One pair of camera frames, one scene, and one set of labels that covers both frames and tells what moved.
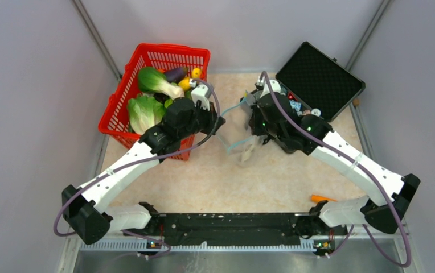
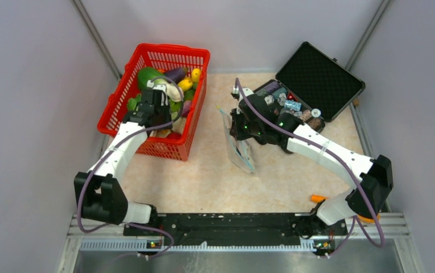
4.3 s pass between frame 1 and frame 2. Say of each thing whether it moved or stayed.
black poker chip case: stayed
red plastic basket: stayed
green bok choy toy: stayed
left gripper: moved
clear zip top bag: moved
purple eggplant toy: stayed
